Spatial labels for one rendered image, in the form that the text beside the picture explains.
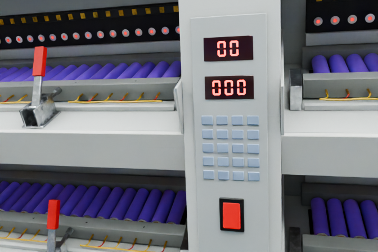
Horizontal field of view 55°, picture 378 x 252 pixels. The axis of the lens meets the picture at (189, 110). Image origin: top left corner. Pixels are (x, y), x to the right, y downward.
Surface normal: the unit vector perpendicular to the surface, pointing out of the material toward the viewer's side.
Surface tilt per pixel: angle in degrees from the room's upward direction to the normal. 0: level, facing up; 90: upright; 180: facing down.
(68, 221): 19
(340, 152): 110
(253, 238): 90
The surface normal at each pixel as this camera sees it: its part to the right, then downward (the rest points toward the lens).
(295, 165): -0.22, 0.46
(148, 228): -0.11, -0.89
